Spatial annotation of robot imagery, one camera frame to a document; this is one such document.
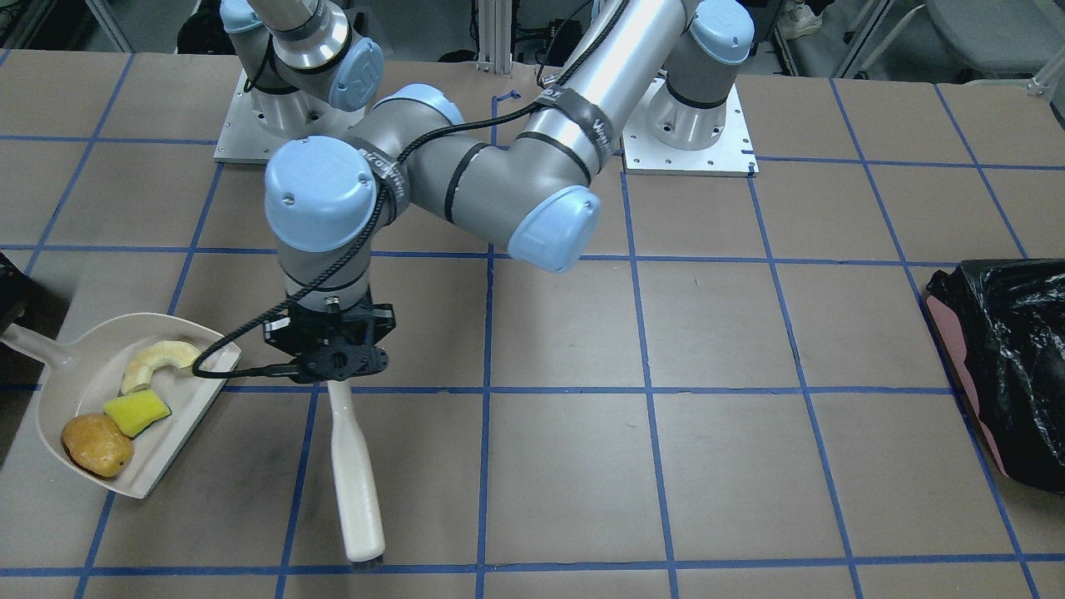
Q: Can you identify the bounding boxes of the yellow green sponge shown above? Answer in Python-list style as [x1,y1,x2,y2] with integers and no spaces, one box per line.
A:
[102,388,173,438]

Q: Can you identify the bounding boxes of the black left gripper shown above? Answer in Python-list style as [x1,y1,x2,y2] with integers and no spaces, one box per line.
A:
[263,297,396,384]

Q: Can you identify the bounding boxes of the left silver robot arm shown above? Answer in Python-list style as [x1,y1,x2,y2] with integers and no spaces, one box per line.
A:
[248,1,757,384]

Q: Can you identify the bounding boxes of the beige plastic dustpan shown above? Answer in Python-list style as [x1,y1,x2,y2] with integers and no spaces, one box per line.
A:
[2,312,223,499]

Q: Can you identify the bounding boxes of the beige hand brush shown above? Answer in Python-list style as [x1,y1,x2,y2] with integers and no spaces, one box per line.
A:
[327,381,387,564]

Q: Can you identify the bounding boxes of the orange yellow potato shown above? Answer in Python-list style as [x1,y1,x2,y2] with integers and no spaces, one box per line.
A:
[61,412,136,477]

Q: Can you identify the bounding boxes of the black-lined bin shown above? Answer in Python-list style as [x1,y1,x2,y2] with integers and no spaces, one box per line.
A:
[925,258,1064,493]

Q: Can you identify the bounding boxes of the pale yellow squash slice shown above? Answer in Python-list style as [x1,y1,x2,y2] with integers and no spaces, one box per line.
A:
[119,340,201,396]

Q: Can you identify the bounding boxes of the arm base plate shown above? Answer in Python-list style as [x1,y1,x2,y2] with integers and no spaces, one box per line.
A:
[621,78,760,178]
[213,69,288,166]

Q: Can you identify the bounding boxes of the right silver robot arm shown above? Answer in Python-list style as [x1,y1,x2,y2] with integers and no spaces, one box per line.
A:
[218,1,386,140]

